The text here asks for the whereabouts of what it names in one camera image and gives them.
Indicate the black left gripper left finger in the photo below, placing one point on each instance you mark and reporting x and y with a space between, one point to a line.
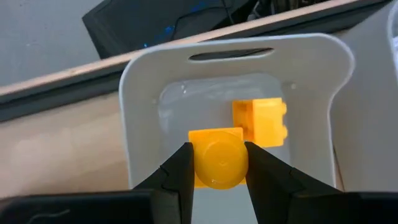
177 174

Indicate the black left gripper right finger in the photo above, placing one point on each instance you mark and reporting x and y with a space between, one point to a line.
270 186

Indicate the yellow toy block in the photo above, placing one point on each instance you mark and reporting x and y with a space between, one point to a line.
217 161
264 121

